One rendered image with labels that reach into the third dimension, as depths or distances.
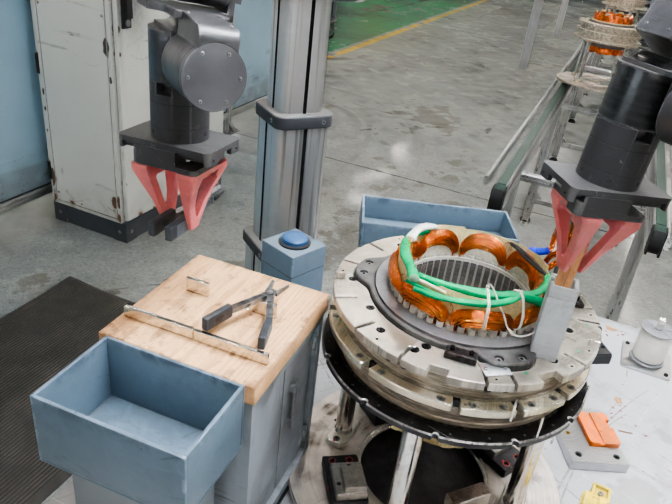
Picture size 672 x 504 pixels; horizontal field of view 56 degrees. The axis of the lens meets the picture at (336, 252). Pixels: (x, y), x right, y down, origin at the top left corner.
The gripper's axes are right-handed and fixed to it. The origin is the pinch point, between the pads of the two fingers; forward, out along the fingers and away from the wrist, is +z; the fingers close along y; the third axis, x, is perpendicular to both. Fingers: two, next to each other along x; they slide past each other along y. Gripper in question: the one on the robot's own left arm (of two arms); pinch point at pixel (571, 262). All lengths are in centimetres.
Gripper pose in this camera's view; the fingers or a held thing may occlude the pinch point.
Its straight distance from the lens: 67.7
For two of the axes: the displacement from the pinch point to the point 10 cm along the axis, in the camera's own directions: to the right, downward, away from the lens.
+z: -1.7, 8.6, 4.9
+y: 9.7, 0.7, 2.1
